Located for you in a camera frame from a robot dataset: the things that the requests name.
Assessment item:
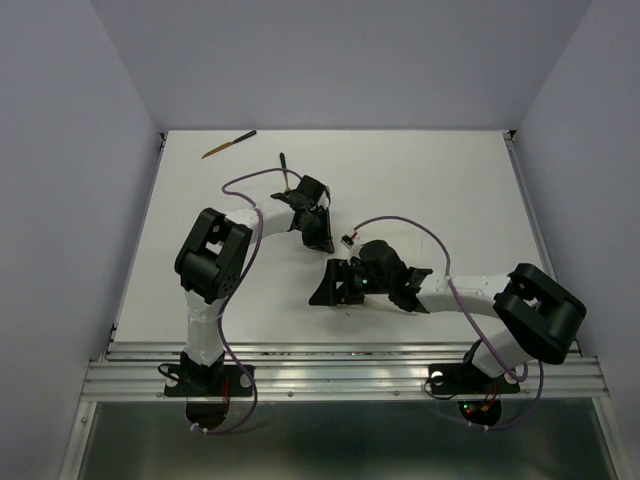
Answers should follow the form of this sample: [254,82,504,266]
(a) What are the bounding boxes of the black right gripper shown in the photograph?
[307,259,392,307]

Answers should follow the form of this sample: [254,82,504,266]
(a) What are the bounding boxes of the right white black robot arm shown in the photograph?
[309,258,587,394]

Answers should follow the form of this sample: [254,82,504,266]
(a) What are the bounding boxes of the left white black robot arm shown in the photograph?
[172,193,335,394]

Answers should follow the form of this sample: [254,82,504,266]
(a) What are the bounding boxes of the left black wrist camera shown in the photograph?
[271,175,331,211]

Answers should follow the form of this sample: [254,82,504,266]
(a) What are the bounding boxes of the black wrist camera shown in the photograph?
[271,175,331,211]
[338,240,434,314]

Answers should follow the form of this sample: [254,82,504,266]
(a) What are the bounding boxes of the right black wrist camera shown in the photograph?
[338,240,434,314]

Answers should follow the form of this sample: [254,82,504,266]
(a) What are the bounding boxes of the gold fork green handle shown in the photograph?
[279,152,292,193]

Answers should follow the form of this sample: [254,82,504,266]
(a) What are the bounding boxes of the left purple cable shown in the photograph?
[189,169,306,435]

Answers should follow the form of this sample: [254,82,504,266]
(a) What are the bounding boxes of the purple cable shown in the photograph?
[349,215,545,432]
[189,169,306,435]

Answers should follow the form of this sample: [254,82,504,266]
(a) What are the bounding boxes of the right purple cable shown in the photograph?
[349,215,545,432]

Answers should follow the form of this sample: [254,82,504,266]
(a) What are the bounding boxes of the gold knife green handle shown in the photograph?
[201,130,258,160]

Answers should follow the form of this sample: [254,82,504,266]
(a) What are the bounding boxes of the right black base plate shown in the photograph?
[426,363,520,396]

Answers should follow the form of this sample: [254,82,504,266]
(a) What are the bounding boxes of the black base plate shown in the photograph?
[157,363,254,398]
[426,363,520,396]

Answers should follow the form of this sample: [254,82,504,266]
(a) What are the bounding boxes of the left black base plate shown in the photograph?
[157,363,254,398]

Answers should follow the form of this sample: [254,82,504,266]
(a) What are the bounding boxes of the aluminium rail frame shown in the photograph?
[62,130,623,479]

